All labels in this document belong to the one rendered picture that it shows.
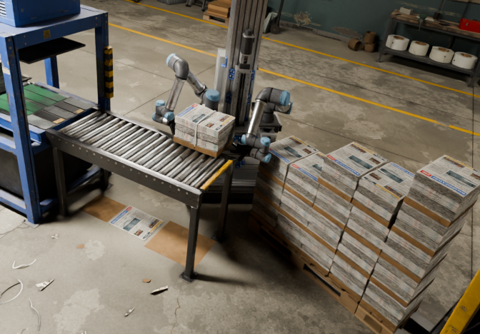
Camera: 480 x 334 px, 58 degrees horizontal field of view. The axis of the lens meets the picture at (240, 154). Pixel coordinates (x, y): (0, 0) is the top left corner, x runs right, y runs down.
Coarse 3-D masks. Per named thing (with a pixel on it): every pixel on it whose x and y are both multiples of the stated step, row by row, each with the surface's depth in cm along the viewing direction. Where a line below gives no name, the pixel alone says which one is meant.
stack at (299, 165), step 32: (288, 160) 327; (320, 160) 333; (288, 192) 331; (320, 192) 307; (256, 224) 372; (288, 224) 342; (320, 224) 315; (352, 224) 293; (288, 256) 354; (320, 256) 324; (352, 256) 301; (352, 288) 309
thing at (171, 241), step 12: (168, 228) 366; (180, 228) 368; (156, 240) 353; (168, 240) 354; (180, 240) 356; (204, 240) 360; (156, 252) 341; (168, 252) 343; (180, 252) 345; (204, 252) 348
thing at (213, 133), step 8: (208, 120) 321; (216, 120) 323; (224, 120) 324; (232, 120) 326; (200, 128) 315; (208, 128) 311; (216, 128) 312; (224, 128) 317; (232, 128) 330; (200, 136) 318; (208, 136) 314; (216, 136) 311; (224, 136) 321; (232, 136) 336; (200, 144) 321; (208, 144) 318; (216, 144) 314; (224, 144) 326; (216, 152) 319
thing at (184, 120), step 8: (184, 112) 326; (192, 112) 328; (200, 112) 330; (208, 112) 333; (176, 120) 321; (184, 120) 317; (192, 120) 318; (176, 128) 325; (184, 128) 321; (192, 128) 317; (176, 136) 328; (184, 136) 325
